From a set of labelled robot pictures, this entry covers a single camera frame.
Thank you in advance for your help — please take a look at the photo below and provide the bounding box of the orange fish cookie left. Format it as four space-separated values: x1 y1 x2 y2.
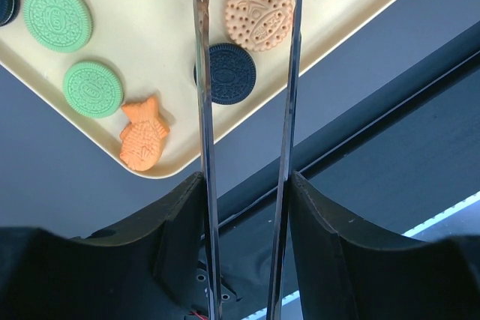
119 95 170 172

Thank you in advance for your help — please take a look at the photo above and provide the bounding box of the green cookie lower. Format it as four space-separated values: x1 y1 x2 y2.
62 61 124 118

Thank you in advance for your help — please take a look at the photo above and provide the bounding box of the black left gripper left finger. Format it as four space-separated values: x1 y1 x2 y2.
1 172 206 319

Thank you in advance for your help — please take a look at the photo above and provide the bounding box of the green cookie upper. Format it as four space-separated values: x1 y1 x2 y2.
22 0 93 53

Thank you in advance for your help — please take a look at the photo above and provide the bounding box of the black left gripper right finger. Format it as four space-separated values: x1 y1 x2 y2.
289 172 479 319

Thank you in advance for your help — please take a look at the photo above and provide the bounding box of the yellow serving tray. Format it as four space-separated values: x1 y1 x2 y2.
1 0 397 179

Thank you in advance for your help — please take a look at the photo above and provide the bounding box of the green cookie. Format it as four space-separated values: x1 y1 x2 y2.
62 61 124 118
22 0 93 53

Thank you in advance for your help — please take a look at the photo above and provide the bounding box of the tan dotted round cookie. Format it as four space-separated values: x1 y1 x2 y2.
225 0 293 52

